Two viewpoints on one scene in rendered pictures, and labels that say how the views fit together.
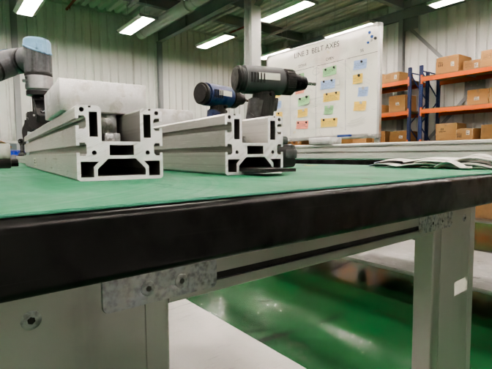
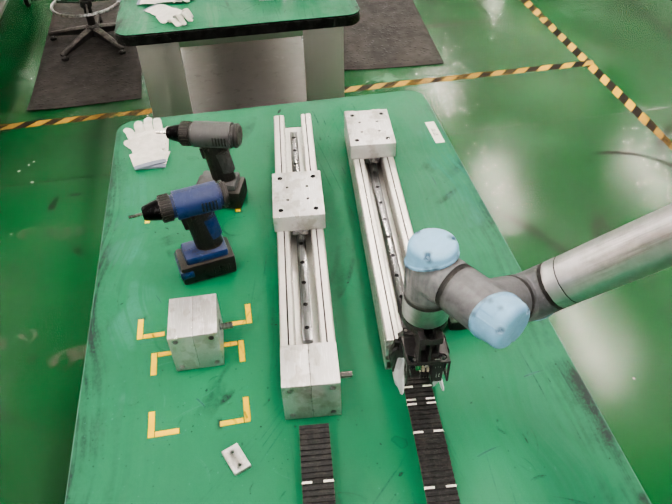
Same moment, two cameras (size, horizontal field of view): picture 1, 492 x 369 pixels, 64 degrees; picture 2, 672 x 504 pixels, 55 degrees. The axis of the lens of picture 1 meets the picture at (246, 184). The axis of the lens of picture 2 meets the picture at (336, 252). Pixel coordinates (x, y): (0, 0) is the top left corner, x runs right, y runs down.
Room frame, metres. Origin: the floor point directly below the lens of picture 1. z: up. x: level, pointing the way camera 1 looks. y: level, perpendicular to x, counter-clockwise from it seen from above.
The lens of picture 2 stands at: (1.85, 0.83, 1.77)
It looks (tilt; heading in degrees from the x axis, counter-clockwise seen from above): 43 degrees down; 209
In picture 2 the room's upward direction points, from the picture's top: 2 degrees counter-clockwise
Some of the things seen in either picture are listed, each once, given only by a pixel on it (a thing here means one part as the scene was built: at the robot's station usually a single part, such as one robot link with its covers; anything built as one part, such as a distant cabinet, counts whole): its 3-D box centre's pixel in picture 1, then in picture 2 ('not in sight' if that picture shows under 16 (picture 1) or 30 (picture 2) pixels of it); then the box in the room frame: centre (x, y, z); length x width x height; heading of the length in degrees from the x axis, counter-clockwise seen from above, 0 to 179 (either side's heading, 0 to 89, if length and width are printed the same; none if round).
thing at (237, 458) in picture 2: not in sight; (236, 459); (1.44, 0.40, 0.78); 0.05 x 0.03 x 0.01; 62
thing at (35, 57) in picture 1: (36, 58); (432, 269); (1.19, 0.62, 1.10); 0.09 x 0.08 x 0.11; 68
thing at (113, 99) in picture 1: (92, 113); (369, 138); (0.59, 0.23, 0.87); 0.16 x 0.11 x 0.07; 33
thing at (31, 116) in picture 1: (39, 112); (424, 341); (1.19, 0.62, 0.94); 0.09 x 0.08 x 0.12; 33
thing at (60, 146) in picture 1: (66, 148); (382, 215); (0.80, 0.36, 0.82); 0.80 x 0.10 x 0.09; 33
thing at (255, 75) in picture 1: (277, 118); (203, 162); (0.88, -0.07, 0.89); 0.20 x 0.08 x 0.22; 111
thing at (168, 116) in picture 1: (156, 127); (298, 204); (0.90, 0.20, 0.87); 0.16 x 0.11 x 0.07; 33
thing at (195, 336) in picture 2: not in sight; (203, 331); (1.27, 0.20, 0.83); 0.11 x 0.10 x 0.10; 127
